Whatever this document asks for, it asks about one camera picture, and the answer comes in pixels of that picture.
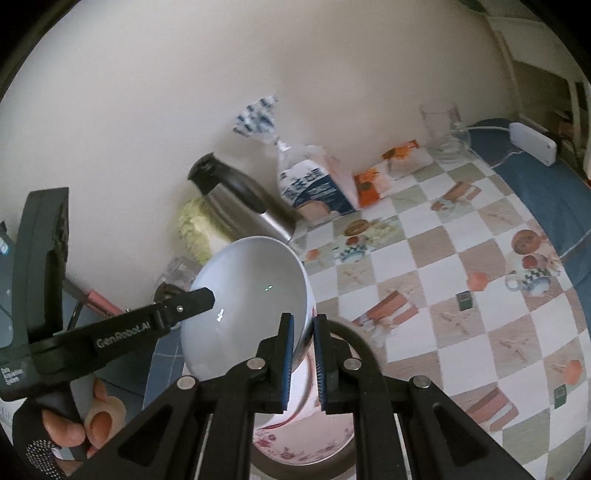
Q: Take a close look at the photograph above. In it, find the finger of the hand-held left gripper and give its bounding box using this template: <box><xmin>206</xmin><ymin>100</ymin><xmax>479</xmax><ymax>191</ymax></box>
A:
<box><xmin>157</xmin><ymin>286</ymin><xmax>216</xmax><ymax>329</ymax></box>

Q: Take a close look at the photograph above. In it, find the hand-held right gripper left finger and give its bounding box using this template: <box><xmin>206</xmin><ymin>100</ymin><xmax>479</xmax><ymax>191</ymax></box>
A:
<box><xmin>74</xmin><ymin>313</ymin><xmax>295</xmax><ymax>480</ymax></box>

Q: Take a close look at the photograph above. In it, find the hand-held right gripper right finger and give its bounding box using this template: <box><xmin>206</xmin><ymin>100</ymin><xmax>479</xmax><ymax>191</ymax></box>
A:
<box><xmin>313</xmin><ymin>314</ymin><xmax>525</xmax><ymax>480</ymax></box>

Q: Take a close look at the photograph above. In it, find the large red floral bowl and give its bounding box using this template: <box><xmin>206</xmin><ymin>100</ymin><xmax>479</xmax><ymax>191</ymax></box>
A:
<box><xmin>253</xmin><ymin>351</ymin><xmax>356</xmax><ymax>432</ymax></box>

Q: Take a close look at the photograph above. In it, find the small white patterned bowl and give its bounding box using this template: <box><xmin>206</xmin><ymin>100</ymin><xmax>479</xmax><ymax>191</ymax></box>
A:
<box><xmin>179</xmin><ymin>235</ymin><xmax>318</xmax><ymax>384</ymax></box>

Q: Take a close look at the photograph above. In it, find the round pink floral plate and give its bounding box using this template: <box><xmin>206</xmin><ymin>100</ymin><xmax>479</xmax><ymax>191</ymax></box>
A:
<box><xmin>253</xmin><ymin>427</ymin><xmax>356</xmax><ymax>464</ymax></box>

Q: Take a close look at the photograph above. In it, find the person's left hand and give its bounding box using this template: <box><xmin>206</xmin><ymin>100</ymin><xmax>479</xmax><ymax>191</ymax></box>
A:
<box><xmin>11</xmin><ymin>378</ymin><xmax>127</xmax><ymax>480</ymax></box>

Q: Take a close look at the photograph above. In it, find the clear glass cup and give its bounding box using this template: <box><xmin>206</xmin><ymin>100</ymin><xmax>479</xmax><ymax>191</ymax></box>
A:
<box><xmin>161</xmin><ymin>256</ymin><xmax>195</xmax><ymax>287</ymax></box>

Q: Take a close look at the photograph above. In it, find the pink roll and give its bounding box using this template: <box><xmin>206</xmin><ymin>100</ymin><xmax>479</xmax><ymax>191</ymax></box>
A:
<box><xmin>88</xmin><ymin>288</ymin><xmax>126</xmax><ymax>319</ymax></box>

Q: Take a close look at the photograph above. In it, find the napa cabbage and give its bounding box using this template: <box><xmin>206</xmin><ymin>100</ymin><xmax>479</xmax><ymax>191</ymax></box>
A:
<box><xmin>177</xmin><ymin>196</ymin><xmax>236</xmax><ymax>266</ymax></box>

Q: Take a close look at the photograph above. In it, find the stainless steel thermos jug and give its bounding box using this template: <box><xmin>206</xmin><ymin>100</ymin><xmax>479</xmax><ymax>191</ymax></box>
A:
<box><xmin>187</xmin><ymin>152</ymin><xmax>298</xmax><ymax>243</ymax></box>

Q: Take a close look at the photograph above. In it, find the sliced bread bag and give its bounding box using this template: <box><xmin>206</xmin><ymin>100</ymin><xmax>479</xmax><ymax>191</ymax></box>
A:
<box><xmin>232</xmin><ymin>95</ymin><xmax>360</xmax><ymax>224</ymax></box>

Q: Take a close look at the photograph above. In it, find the white orange snack packet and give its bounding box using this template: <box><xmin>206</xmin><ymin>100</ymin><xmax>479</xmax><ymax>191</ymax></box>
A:
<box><xmin>381</xmin><ymin>138</ymin><xmax>435</xmax><ymax>182</ymax></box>

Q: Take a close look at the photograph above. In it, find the clear glass mug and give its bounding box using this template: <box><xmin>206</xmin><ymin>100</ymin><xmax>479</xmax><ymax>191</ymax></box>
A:
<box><xmin>419</xmin><ymin>102</ymin><xmax>468</xmax><ymax>161</ymax></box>

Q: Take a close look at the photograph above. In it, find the white chair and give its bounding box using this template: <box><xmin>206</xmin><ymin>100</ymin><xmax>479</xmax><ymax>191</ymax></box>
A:
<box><xmin>480</xmin><ymin>0</ymin><xmax>591</xmax><ymax>181</ymax></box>

